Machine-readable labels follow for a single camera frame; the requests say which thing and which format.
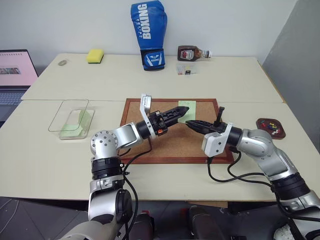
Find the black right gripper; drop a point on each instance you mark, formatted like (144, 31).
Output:
(220, 126)

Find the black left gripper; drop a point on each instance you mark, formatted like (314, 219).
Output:
(158, 122)

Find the green paper note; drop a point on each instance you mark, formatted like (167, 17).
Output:
(191, 110)
(72, 130)
(85, 120)

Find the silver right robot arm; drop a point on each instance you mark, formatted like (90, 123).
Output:
(262, 147)

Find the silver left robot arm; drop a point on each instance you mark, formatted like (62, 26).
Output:
(105, 142)

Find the wood framed cork board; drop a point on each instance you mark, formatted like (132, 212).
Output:
(175, 145)

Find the small clear plastic box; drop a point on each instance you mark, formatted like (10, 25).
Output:
(187, 68)

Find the brown sauce bottle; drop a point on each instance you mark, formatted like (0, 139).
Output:
(188, 53)

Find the brown wooden pin tray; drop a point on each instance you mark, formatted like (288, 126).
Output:
(281, 135)

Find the blue boxing glove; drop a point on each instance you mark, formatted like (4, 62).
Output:
(147, 25)

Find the dark rounded shape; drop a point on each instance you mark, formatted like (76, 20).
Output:
(145, 227)
(205, 225)

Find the yellow green sponge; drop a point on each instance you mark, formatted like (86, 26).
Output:
(95, 56)

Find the clear glass container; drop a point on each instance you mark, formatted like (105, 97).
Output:
(65, 110)

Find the small clear round cap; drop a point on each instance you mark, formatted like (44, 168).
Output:
(63, 62)

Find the white sneaker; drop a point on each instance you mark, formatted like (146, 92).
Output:
(282, 232)

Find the open grey laptop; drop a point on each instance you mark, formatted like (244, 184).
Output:
(13, 71)

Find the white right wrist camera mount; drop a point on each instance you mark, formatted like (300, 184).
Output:
(215, 143)

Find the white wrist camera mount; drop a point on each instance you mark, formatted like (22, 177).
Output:
(145, 101)
(215, 143)

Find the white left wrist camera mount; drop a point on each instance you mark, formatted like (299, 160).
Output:
(145, 101)

